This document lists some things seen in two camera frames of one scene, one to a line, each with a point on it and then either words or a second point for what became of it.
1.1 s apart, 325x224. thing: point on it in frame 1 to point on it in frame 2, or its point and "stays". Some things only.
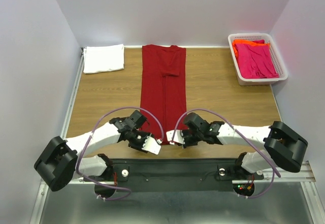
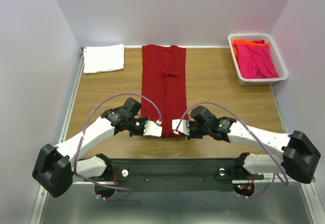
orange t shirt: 247,42 stays
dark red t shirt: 163,84 stays
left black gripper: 138,147 to 140,132
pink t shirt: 255,60 stays
